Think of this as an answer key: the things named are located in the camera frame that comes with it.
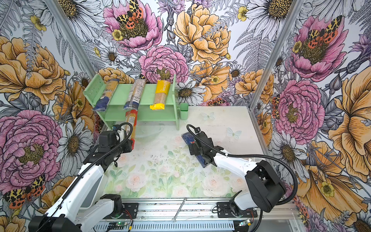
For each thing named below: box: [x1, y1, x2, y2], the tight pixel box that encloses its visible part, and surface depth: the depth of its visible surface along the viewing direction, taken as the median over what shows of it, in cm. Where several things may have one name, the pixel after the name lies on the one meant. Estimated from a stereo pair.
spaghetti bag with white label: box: [123, 78, 147, 111], surface depth 87 cm
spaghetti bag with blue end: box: [91, 78, 120, 112], surface depth 88 cm
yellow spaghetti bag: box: [149, 79, 172, 111], surface depth 85 cm
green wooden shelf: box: [83, 73, 180, 131], surface depth 91 cm
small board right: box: [238, 218, 251, 227], surface depth 73 cm
